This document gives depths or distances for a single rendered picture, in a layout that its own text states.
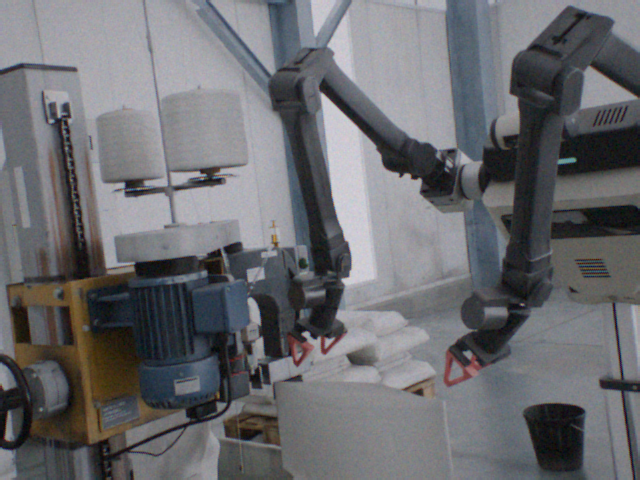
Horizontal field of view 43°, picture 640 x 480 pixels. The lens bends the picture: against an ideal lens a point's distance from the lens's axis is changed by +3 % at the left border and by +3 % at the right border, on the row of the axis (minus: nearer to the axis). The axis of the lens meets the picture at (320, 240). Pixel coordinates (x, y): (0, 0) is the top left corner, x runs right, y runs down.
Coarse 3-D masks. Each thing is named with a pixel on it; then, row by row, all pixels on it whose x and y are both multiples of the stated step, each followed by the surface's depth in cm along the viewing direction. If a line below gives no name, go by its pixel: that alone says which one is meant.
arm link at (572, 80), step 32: (512, 64) 123; (544, 96) 122; (576, 96) 118; (544, 128) 122; (544, 160) 126; (544, 192) 129; (512, 224) 136; (544, 224) 133; (512, 256) 138; (544, 256) 136
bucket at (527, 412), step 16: (528, 416) 396; (544, 416) 415; (560, 416) 414; (576, 416) 408; (544, 432) 392; (560, 432) 389; (576, 432) 391; (544, 448) 394; (560, 448) 391; (576, 448) 392; (544, 464) 397; (560, 464) 392; (576, 464) 393
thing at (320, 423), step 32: (288, 384) 184; (320, 384) 181; (352, 384) 178; (288, 416) 184; (320, 416) 170; (352, 416) 164; (384, 416) 161; (416, 416) 158; (288, 448) 186; (320, 448) 171; (352, 448) 164; (384, 448) 161; (416, 448) 159; (448, 448) 155
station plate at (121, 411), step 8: (120, 400) 159; (128, 400) 161; (136, 400) 162; (104, 408) 157; (112, 408) 158; (120, 408) 159; (128, 408) 161; (136, 408) 162; (104, 416) 157; (112, 416) 158; (120, 416) 159; (128, 416) 160; (136, 416) 162; (104, 424) 156; (112, 424) 158
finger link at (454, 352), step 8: (456, 344) 147; (448, 352) 146; (456, 352) 146; (448, 360) 147; (456, 360) 145; (464, 360) 145; (448, 368) 148; (464, 368) 144; (472, 368) 145; (448, 376) 149; (464, 376) 145; (472, 376) 144; (448, 384) 150
